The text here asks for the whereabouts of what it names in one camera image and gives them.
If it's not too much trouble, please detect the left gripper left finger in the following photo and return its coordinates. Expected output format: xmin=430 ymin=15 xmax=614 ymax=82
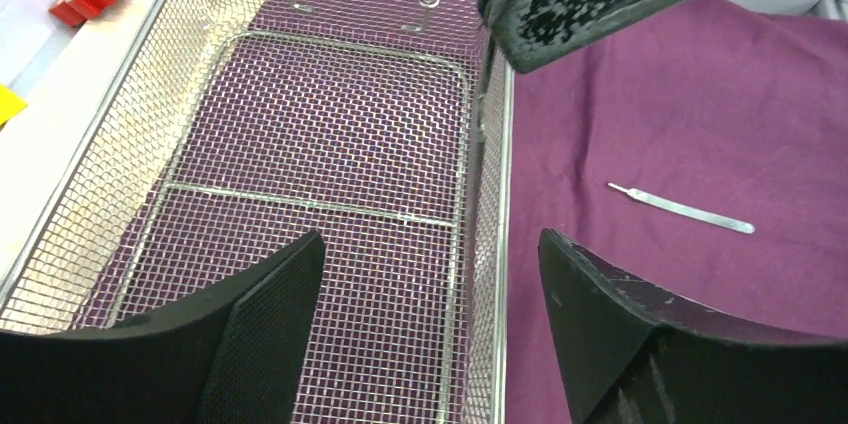
xmin=1 ymin=231 xmax=325 ymax=423

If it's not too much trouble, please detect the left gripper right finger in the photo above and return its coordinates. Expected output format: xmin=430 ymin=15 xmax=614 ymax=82
xmin=538 ymin=229 xmax=847 ymax=423

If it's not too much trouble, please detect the purple cloth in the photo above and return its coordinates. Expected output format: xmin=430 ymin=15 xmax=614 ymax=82
xmin=505 ymin=0 xmax=847 ymax=423

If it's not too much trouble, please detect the metal mesh instrument tray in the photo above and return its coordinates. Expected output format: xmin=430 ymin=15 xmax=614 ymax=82
xmin=1 ymin=0 xmax=514 ymax=423

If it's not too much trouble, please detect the yellow small block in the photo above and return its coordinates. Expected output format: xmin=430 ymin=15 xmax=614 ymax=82
xmin=0 ymin=84 xmax=27 ymax=129

